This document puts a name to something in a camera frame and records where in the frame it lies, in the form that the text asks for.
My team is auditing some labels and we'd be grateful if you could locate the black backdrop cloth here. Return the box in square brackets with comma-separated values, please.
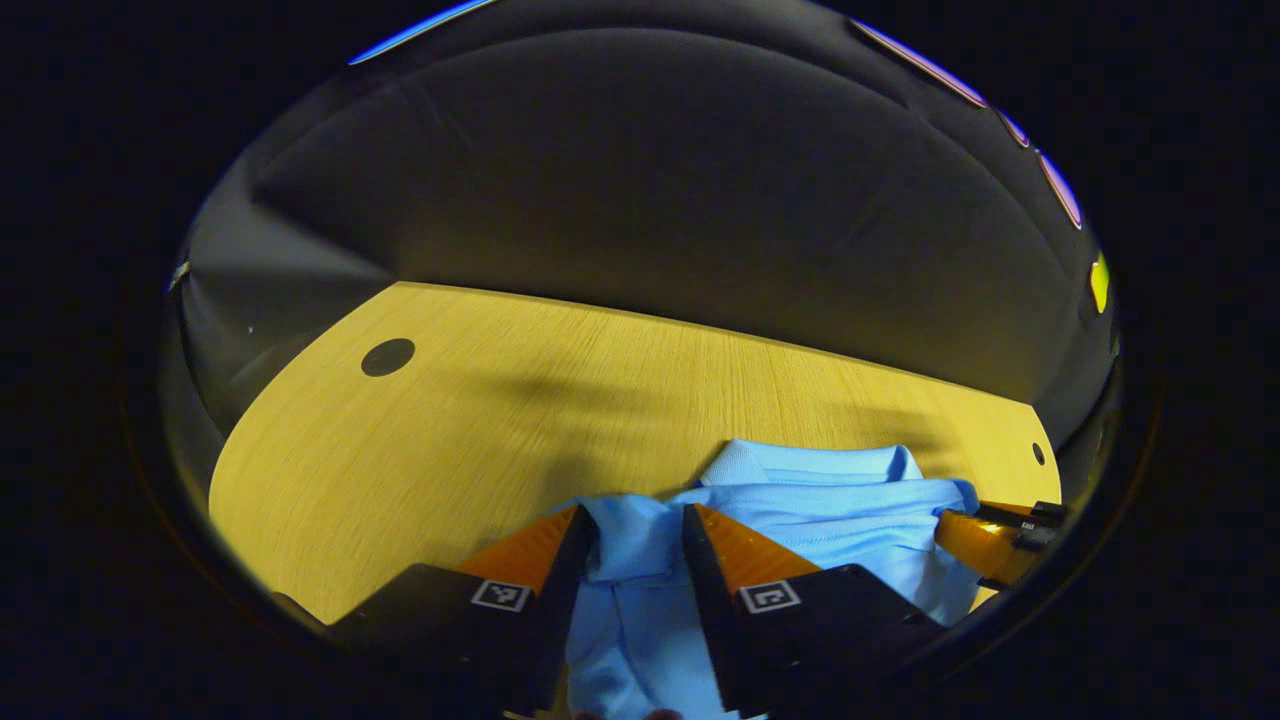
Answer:
[160, 0, 1121, 481]

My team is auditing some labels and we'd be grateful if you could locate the light blue T-shirt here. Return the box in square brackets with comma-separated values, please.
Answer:
[565, 438, 981, 720]

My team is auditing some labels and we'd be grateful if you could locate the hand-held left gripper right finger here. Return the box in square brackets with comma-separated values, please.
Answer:
[682, 503, 946, 716]

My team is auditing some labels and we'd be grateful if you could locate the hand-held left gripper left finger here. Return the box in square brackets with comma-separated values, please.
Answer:
[325, 503, 596, 716]

